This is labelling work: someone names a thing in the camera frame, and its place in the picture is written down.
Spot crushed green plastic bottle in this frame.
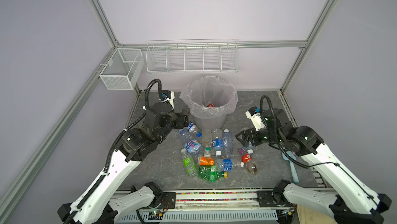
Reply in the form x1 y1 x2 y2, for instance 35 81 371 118
198 166 228 182

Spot grey mesh waste bin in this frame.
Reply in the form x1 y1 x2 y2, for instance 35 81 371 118
187 76 238 130

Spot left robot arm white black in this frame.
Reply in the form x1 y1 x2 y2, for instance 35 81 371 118
57 79 189 224

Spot clear bottle green neck ring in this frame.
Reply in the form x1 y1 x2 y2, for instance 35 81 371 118
201 128 213 158

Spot teal garden trowel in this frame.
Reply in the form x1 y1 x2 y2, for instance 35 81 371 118
282 151 299 184

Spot white mesh wall basket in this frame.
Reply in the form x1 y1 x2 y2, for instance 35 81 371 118
99 48 144 90

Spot blue label bottle lying right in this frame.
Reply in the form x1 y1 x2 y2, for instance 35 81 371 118
244 142 254 154

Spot blue label bottle lying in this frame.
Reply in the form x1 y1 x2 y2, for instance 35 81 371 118
214 158 245 172
244 142 254 154

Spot white wire wall shelf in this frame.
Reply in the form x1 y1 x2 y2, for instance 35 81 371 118
146 39 240 73

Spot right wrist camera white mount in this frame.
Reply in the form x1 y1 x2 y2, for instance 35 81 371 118
245 106 266 131

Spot clear bottle blue label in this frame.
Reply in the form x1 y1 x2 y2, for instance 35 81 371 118
212 129 224 158

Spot black rail with coloured strip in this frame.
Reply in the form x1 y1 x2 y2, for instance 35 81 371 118
111 188 311 209

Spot aluminium frame enclosure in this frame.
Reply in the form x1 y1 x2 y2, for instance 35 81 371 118
1 0 326 224

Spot red drink bottle purple cap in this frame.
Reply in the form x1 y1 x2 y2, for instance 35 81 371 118
239 148 258 175

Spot clear plastic bin liner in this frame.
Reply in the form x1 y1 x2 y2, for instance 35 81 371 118
179 76 238 119

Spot blue label bottle lying front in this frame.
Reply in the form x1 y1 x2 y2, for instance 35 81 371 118
214 158 245 172

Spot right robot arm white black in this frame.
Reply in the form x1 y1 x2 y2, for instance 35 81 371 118
236 95 392 224

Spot orange label bottle yellow cap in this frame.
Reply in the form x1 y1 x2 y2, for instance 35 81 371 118
197 156 215 166

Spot clear bottle colourful label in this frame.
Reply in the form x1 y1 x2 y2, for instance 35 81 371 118
179 129 203 156

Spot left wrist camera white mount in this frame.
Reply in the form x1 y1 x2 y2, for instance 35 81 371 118
160 90 175 109

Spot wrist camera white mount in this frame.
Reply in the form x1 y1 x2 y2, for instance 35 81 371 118
160 90 175 109
245 106 266 131

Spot slim clear bottle white cap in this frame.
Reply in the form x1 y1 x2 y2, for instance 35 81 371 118
223 129 234 158

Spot small bottle dark blue cap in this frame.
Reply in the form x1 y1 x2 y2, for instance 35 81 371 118
186 123 202 138

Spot clear bottle green label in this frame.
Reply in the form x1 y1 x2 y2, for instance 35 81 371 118
181 148 197 176

